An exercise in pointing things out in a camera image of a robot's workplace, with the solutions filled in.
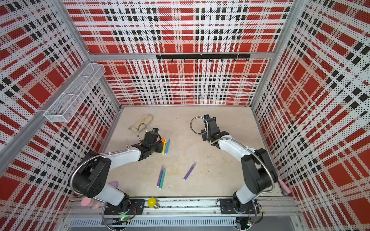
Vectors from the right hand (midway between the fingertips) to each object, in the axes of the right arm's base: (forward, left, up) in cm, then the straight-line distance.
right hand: (209, 131), depth 93 cm
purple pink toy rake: (-35, -43, -11) cm, 56 cm away
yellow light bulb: (-40, +32, -7) cm, 52 cm away
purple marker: (-17, +10, -11) cm, 23 cm away
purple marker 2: (-26, +30, -9) cm, 41 cm away
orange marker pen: (-12, +27, +10) cm, 32 cm away
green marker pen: (-28, +28, -8) cm, 41 cm away
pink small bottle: (-41, +61, -4) cm, 73 cm away
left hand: (-5, +32, -6) cm, 33 cm away
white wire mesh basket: (+10, +76, +26) cm, 81 cm away
